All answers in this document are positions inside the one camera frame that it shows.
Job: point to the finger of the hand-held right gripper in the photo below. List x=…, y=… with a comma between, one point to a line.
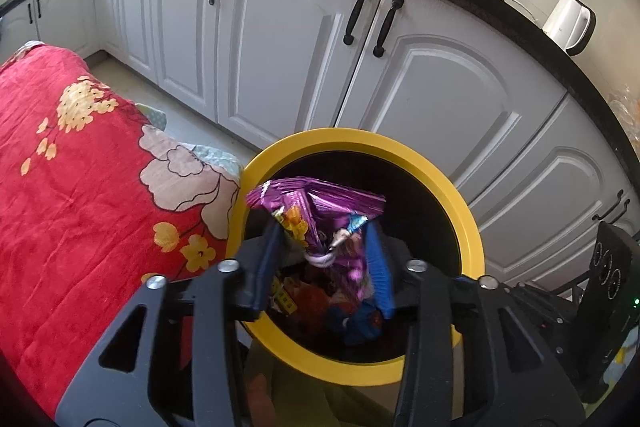
x=555, y=317

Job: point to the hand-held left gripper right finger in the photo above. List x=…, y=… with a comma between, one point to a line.
x=380, y=277

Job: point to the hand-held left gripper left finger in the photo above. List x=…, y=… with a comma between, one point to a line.
x=265, y=277

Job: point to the small yellow box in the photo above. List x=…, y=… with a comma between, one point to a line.
x=285, y=304

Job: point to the red plastic wrapper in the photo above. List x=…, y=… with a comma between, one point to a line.
x=312, y=297

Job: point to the blue wrapper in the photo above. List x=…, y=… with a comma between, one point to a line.
x=360, y=329

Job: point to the purple foil snack bag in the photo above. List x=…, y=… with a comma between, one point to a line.
x=325, y=217

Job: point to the yellow-rimmed trash bin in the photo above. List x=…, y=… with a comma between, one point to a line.
x=350, y=139

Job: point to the pale green checked cloth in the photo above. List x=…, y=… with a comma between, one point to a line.
x=220, y=157

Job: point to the clear plastic bag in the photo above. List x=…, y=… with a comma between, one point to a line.
x=625, y=109

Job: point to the red floral blanket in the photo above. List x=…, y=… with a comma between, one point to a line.
x=75, y=207

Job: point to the white lower cabinets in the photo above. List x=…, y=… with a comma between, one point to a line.
x=280, y=57

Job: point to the white electric kettle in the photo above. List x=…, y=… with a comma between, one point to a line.
x=565, y=19

